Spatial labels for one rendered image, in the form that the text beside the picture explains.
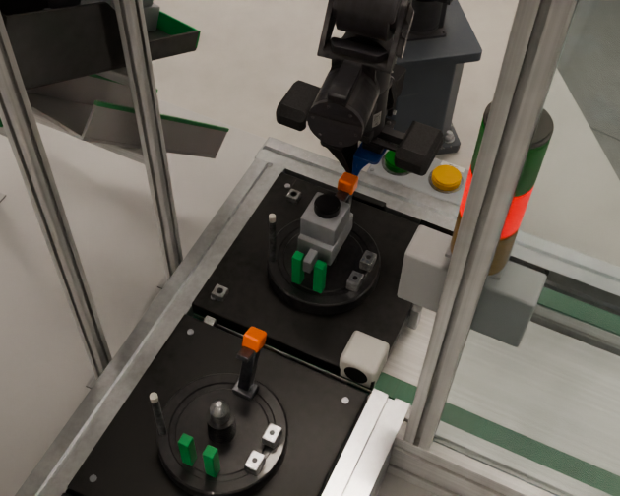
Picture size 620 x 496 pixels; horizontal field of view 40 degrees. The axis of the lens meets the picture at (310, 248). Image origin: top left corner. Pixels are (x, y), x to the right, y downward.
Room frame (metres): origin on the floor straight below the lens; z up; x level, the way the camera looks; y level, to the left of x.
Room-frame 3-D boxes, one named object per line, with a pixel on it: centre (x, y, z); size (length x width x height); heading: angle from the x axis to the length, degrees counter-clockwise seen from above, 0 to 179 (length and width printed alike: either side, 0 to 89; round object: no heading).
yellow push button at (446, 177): (0.79, -0.18, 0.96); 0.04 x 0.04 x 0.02
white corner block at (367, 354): (0.50, -0.07, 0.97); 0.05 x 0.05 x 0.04; 66
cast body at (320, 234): (0.62, -0.01, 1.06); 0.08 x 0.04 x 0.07; 156
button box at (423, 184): (0.79, -0.18, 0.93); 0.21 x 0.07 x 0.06; 66
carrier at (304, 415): (0.39, 0.09, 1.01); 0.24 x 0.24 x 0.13; 66
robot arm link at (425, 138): (0.70, -0.05, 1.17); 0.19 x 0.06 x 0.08; 66
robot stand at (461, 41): (0.99, -0.14, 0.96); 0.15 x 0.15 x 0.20; 13
